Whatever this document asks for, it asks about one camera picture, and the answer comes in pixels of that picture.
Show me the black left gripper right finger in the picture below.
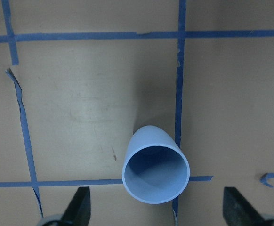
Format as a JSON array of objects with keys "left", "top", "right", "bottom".
[{"left": 223, "top": 187, "right": 266, "bottom": 226}]

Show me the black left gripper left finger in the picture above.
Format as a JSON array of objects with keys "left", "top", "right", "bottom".
[{"left": 61, "top": 187, "right": 90, "bottom": 226}]

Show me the light blue plastic cup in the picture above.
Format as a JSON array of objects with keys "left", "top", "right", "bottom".
[{"left": 121, "top": 125, "right": 190, "bottom": 204}]

